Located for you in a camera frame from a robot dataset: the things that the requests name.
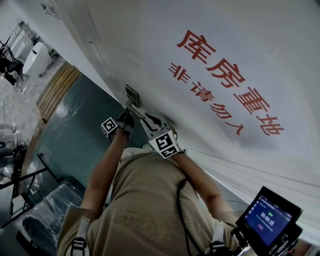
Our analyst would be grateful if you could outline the white harness strap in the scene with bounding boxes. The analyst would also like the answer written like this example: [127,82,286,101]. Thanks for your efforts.
[209,221,232,256]
[70,216,91,256]

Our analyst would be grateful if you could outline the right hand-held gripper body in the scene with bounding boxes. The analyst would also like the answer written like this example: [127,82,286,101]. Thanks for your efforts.
[140,112,185,160]

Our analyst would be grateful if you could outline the plastic-wrapped black seat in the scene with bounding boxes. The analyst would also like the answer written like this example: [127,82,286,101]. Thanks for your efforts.
[15,183,85,251]

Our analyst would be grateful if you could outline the white rounded appliance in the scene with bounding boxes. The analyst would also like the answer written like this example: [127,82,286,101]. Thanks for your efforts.
[22,41,50,78]

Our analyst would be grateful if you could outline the wooden slat platform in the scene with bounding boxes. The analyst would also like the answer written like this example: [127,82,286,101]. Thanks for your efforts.
[36,61,82,123]

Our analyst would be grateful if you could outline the black metal frame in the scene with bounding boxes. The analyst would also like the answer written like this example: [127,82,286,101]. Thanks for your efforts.
[0,147,61,228]

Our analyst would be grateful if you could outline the person's left forearm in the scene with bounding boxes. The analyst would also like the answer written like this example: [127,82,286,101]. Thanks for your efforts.
[79,128,133,215]

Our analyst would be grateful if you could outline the black device mount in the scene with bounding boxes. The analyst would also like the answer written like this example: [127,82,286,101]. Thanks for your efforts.
[231,223,304,256]

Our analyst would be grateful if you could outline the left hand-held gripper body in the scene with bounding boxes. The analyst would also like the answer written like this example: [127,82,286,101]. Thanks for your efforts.
[100,111,136,142]

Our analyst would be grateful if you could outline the black screen device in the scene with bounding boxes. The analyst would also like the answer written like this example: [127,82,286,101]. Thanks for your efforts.
[235,185,304,247]

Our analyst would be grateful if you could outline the white door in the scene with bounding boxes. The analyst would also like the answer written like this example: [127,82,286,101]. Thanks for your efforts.
[83,0,320,233]

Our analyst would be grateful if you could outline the black tripod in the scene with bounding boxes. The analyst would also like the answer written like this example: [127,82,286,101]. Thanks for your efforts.
[0,38,25,85]

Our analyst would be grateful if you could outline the black cable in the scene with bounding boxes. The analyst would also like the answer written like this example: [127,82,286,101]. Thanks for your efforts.
[175,178,202,256]

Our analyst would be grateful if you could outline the person's right forearm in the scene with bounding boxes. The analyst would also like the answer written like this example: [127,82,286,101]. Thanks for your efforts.
[174,151,238,226]

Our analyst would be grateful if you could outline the person's beige shirt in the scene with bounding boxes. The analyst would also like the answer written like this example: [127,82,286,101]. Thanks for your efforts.
[57,146,242,256]

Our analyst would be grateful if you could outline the white sign with red lettering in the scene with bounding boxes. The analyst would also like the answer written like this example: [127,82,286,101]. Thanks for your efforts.
[139,0,320,161]

